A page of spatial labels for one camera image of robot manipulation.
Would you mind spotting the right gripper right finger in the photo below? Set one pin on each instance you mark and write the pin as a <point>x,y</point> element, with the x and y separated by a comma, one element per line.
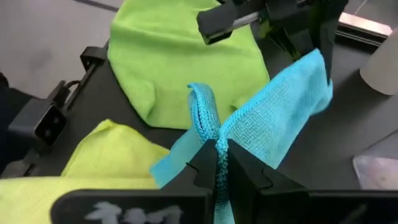
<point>280,208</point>

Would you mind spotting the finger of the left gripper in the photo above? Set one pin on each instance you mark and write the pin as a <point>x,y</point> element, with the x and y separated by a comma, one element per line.
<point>326,56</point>

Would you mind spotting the light wooden side board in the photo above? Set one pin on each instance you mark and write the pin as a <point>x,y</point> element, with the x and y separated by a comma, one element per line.
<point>363,24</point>

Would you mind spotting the black table-level camera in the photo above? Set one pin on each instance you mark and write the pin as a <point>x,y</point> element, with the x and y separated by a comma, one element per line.
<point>40,121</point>

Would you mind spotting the bright green microfiber towel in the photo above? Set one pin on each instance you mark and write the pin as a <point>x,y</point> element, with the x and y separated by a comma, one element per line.
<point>186,62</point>

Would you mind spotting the teal blue microfiber towel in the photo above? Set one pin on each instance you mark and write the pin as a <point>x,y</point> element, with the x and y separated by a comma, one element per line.
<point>273,118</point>

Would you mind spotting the yellow-green microfiber towel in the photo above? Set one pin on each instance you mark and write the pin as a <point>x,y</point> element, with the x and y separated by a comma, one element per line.
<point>93,161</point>

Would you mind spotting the clear plastic bin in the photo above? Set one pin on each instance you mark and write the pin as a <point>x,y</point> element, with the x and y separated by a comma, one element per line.
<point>376,172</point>

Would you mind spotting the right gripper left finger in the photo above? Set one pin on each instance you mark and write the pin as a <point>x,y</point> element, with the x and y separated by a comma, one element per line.
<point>140,208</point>

